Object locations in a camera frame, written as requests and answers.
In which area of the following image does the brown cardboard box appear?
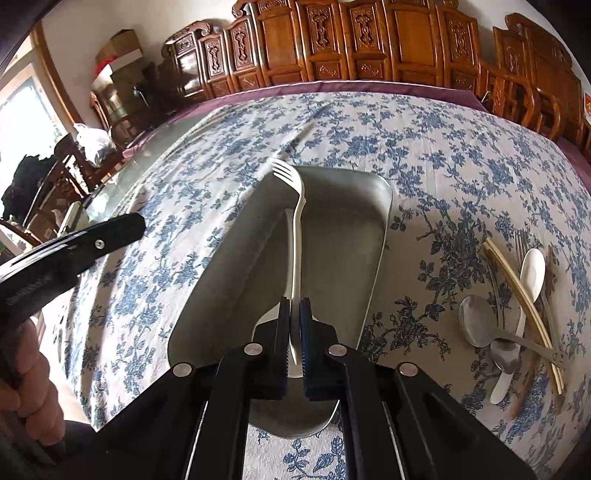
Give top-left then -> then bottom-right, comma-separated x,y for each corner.
95,28 -> 141,65

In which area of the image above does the wooden armchair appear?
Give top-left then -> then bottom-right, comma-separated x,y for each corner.
478,60 -> 561,139

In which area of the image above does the white plastic bag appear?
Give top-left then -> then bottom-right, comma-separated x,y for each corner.
74,123 -> 117,168

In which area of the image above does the person's left hand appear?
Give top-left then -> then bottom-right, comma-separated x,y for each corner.
0,318 -> 66,455

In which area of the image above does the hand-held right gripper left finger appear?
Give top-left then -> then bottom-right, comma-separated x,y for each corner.
51,298 -> 293,480

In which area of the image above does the small metal spoon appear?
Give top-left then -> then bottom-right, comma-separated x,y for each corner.
490,339 -> 522,376

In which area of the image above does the wooden window frame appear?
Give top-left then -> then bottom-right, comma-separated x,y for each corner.
28,21 -> 81,134

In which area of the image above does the white and red box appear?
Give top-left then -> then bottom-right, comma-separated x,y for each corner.
93,48 -> 144,78

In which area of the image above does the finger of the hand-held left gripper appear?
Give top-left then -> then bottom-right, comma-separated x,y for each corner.
60,212 -> 146,274

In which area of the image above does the white ceramic spoon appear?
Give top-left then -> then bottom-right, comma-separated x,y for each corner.
489,248 -> 547,406

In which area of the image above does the brown wooden chopstick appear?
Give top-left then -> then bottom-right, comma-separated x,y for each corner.
504,244 -> 557,420

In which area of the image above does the blue floral tablecloth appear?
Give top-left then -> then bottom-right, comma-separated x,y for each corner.
41,90 -> 591,480

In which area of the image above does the large carved wooden bench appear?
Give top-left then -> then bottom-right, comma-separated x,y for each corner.
226,0 -> 485,100

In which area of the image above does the black jacket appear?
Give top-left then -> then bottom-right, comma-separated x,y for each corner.
1,154 -> 62,221

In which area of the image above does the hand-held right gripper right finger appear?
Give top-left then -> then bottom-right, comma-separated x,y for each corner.
300,298 -> 539,480

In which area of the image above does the large metal spoon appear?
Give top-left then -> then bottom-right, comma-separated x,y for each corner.
458,295 -> 568,367

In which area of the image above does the dark wooden display cabinet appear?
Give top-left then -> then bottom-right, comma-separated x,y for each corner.
90,65 -> 162,139

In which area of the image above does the deep metal tray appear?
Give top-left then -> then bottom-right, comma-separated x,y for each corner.
167,165 -> 394,438

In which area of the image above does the purple cloth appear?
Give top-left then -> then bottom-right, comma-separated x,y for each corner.
122,79 -> 488,153

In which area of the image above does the wooden dining chair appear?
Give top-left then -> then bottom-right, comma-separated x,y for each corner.
18,136 -> 121,241

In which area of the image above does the white plastic fork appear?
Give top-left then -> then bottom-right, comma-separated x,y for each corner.
269,158 -> 306,379

